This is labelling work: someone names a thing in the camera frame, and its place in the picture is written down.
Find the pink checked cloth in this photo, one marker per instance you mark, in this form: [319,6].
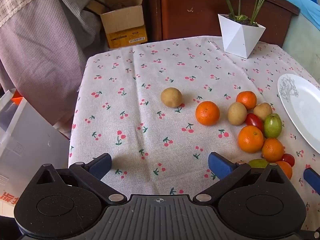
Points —
[37,55]

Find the green round fruit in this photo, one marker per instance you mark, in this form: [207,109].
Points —
[258,163]
[273,126]

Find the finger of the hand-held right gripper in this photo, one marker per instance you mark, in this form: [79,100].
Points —
[312,177]

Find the grey-green sofa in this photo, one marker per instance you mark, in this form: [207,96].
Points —
[305,47]

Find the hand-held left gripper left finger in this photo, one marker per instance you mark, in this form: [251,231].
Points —
[101,167]

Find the dark wooden cabinet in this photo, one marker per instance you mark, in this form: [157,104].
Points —
[190,17]

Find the orange mandarin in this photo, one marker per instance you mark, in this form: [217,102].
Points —
[207,113]
[250,139]
[246,99]
[272,150]
[285,169]

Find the brown round fruit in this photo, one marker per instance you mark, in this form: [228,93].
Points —
[236,114]
[171,97]
[263,110]

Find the blue printed cloth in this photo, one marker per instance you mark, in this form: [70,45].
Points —
[308,8]

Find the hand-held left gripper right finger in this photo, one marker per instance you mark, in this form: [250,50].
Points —
[220,167]

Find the red cherry tomato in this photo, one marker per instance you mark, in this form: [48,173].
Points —
[288,160]
[254,122]

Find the white faceted plant pot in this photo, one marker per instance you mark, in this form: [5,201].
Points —
[237,37]

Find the cherry print tablecloth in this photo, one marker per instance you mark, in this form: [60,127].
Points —
[150,80]

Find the white plastic storage box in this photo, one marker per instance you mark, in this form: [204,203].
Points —
[27,140]

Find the open cardboard box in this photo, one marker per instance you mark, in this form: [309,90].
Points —
[122,22]

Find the white plate with grey drawing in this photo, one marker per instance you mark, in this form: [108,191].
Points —
[302,110]

